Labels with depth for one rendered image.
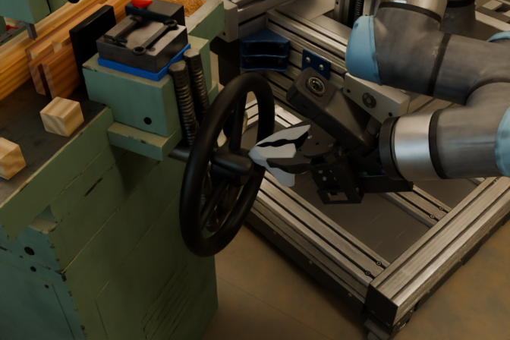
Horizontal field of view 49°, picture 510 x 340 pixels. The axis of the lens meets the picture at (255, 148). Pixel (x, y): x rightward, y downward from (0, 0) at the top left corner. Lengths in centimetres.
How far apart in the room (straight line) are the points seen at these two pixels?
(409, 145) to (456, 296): 121
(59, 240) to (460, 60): 58
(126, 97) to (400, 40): 39
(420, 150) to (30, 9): 56
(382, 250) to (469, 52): 96
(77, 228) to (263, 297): 90
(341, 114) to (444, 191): 114
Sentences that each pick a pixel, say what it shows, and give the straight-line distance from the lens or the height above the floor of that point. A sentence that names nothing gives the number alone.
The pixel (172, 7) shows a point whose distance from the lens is 85.
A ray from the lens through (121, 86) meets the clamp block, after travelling 81.
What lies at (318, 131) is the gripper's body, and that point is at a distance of 68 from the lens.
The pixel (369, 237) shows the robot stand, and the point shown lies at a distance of 157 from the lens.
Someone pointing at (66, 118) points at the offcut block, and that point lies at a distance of 79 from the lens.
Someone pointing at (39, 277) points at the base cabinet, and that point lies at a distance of 95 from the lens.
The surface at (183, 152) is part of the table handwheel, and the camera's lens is 87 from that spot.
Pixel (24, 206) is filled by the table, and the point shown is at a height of 87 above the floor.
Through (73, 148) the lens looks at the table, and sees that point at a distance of 81.
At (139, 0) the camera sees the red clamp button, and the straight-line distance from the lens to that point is 85.
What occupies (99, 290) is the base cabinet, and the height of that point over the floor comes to 59.
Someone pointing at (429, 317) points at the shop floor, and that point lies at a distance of 171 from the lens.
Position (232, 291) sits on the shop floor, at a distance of 169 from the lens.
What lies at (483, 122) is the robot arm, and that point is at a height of 106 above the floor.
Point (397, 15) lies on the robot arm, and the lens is 67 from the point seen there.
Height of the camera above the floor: 139
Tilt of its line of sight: 41 degrees down
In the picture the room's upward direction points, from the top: straight up
